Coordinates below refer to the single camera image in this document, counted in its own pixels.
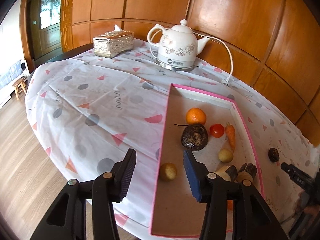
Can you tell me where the yellow round fruit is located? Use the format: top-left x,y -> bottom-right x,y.
159,163 -> 177,181
218,148 -> 234,163

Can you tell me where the dark cut eggplant piece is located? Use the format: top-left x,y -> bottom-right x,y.
215,165 -> 238,182

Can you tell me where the dark brown wrinkled fruit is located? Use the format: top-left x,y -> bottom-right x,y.
181,124 -> 209,151

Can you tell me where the red tomato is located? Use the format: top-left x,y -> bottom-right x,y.
209,124 -> 225,138

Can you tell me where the small orange carrot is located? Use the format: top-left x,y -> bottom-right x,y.
225,123 -> 236,152

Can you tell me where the orange with stem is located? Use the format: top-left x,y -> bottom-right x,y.
227,200 -> 233,211

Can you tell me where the pink shallow cardboard tray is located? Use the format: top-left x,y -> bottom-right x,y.
149,83 -> 265,239

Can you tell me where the white patterned tablecloth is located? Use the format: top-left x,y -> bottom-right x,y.
25,40 -> 319,239

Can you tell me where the ornate silver tissue box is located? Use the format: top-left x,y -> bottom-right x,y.
93,24 -> 134,58

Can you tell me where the white ceramic electric kettle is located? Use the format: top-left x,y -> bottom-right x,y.
147,19 -> 209,71

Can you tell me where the small wooden stool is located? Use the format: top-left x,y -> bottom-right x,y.
12,76 -> 27,101

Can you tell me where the wooden glass door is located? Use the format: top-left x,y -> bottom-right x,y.
26,0 -> 62,67

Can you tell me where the white kettle power cord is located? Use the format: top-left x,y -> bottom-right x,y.
194,31 -> 234,87

